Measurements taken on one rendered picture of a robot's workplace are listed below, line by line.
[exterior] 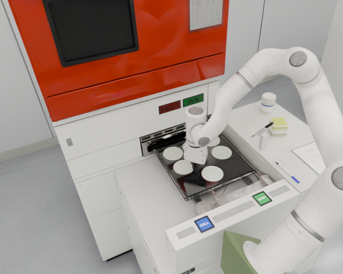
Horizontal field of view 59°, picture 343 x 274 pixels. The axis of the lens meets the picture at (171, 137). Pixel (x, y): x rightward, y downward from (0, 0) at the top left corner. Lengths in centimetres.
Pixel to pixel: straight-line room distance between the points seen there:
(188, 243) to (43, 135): 230
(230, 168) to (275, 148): 23
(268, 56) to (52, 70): 78
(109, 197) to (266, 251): 97
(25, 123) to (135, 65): 197
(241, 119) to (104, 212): 91
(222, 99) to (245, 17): 236
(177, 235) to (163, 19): 81
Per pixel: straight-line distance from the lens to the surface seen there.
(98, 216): 181
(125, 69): 126
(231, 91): 119
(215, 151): 154
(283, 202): 129
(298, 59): 105
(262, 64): 118
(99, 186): 165
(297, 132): 162
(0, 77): 288
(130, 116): 143
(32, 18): 114
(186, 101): 152
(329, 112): 104
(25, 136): 317
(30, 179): 299
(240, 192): 139
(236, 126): 160
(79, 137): 142
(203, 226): 116
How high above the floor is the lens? 192
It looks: 39 degrees down
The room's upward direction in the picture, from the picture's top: 4 degrees counter-clockwise
